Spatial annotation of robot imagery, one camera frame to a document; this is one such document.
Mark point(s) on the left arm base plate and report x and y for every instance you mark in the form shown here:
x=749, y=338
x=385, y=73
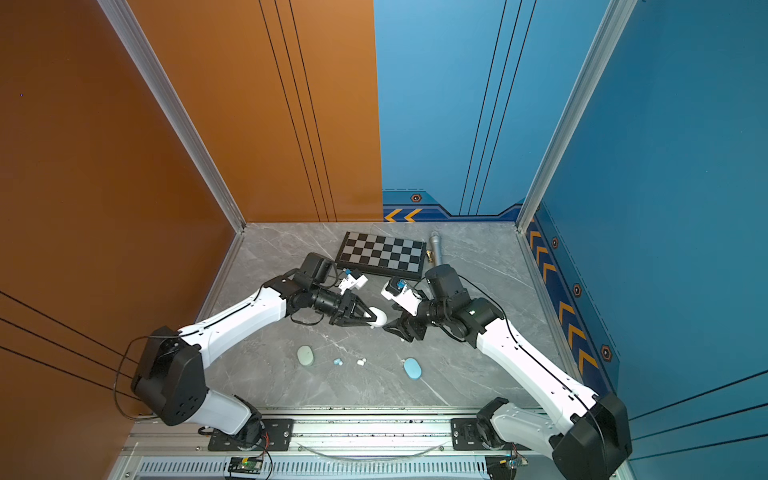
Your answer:
x=268, y=434

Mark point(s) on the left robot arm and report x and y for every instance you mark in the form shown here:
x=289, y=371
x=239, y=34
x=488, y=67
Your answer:
x=170, y=378

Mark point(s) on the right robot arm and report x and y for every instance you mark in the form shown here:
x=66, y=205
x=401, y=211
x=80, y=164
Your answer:
x=584, y=433

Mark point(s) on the green circuit board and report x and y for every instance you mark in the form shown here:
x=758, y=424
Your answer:
x=513, y=463
x=245, y=466

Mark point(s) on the black and silver chessboard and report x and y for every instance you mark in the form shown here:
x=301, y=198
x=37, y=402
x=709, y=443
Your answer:
x=382, y=255

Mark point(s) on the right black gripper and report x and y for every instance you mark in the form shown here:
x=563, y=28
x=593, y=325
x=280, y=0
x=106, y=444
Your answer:
x=402, y=331

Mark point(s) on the left green circuit board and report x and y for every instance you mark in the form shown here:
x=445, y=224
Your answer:
x=245, y=466

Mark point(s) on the silver microphone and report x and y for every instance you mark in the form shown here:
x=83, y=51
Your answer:
x=435, y=248

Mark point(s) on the green earbud charging case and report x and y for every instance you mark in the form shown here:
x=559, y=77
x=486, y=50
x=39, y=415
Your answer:
x=305, y=355

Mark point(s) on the blue earbud charging case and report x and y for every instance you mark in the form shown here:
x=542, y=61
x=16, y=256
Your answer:
x=412, y=368

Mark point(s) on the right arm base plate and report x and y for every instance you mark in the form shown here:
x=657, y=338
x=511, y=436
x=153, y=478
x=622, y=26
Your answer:
x=466, y=436

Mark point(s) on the white earbud charging case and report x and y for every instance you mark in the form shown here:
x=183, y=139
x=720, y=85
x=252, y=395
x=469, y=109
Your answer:
x=379, y=318

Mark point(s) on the right green circuit board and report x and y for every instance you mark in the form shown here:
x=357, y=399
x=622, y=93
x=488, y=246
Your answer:
x=513, y=463

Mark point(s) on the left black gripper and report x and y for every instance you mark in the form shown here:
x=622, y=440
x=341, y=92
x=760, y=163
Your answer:
x=349, y=305

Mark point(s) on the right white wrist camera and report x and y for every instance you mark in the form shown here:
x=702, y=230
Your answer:
x=403, y=295

